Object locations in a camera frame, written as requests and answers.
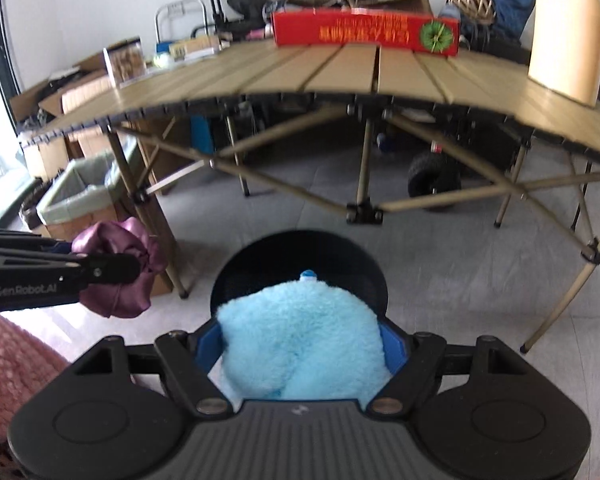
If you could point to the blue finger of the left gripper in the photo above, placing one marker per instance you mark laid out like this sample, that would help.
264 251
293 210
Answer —
117 269

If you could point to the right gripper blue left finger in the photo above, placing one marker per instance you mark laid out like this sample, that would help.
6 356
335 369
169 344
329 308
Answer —
209 345

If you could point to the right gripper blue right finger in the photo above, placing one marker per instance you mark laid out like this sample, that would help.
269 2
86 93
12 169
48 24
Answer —
396 345

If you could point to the purple satin cloth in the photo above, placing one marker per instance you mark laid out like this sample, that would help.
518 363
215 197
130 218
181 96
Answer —
128 237

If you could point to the light blue plush toy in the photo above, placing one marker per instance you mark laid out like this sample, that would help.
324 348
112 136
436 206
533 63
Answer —
301 340

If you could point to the black round trash bin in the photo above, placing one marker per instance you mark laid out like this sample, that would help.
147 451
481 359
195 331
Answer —
302 256

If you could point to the beige bin with black liner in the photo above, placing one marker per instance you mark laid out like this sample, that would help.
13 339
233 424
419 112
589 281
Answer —
28 211

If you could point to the cardboard box with green liner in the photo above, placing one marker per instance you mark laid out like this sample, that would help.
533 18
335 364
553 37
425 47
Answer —
88 191

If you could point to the pink floor rug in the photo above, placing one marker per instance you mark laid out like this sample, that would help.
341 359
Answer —
26 366

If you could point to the black cart wheel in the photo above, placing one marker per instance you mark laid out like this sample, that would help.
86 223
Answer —
430 174

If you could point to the large open cardboard boxes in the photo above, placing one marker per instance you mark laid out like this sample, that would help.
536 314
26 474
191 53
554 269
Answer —
43 103

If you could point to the clear jar with snacks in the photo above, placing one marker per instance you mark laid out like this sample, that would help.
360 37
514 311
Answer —
124 61

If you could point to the yellow small carton box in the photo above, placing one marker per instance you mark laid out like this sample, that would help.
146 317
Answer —
187 47

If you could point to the khaki folding camping table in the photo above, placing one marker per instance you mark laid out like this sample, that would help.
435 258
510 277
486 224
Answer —
371 83

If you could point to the red cardboard tray box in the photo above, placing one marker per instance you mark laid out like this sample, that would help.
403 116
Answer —
383 28

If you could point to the cream thermos jug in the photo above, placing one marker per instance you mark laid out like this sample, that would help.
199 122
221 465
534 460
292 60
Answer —
565 53

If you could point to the blue fabric bag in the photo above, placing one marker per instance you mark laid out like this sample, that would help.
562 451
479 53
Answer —
511 17

